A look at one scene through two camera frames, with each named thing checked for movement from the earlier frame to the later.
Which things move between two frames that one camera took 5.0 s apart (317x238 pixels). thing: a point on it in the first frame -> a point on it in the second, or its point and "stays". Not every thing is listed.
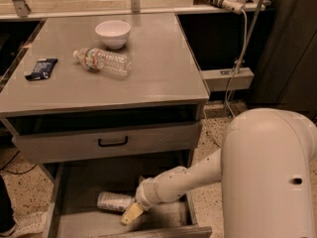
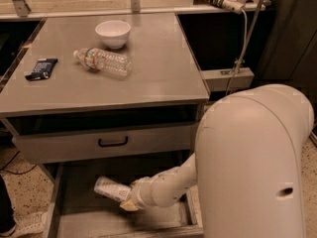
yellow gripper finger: (132, 213) -> (129, 205)
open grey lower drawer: (70, 207) stays
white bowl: (114, 33) stays
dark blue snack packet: (41, 69) stays
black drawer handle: (112, 145) stays
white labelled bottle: (113, 200) -> (113, 188)
